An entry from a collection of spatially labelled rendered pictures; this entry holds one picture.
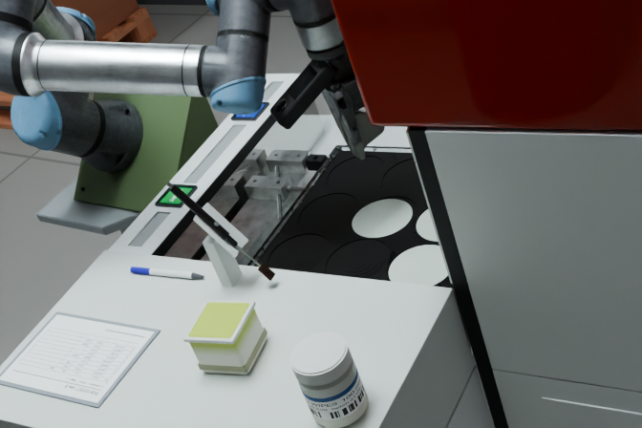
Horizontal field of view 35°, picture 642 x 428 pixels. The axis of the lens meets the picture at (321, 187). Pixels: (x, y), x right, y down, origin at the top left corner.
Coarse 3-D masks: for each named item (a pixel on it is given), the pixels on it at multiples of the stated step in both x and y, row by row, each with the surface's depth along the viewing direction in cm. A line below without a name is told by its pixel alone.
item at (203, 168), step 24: (264, 96) 196; (240, 120) 190; (264, 120) 188; (216, 144) 186; (240, 144) 183; (192, 168) 181; (216, 168) 179; (144, 216) 173; (168, 216) 170; (120, 240) 169; (144, 240) 167
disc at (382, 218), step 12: (372, 204) 166; (384, 204) 165; (396, 204) 164; (408, 204) 163; (360, 216) 164; (372, 216) 164; (384, 216) 163; (396, 216) 162; (408, 216) 161; (360, 228) 162; (372, 228) 161; (384, 228) 160; (396, 228) 159
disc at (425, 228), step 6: (426, 210) 161; (420, 216) 160; (426, 216) 159; (420, 222) 159; (426, 222) 158; (432, 222) 158; (420, 228) 157; (426, 228) 157; (432, 228) 156; (420, 234) 156; (426, 234) 156; (432, 234) 155; (432, 240) 154
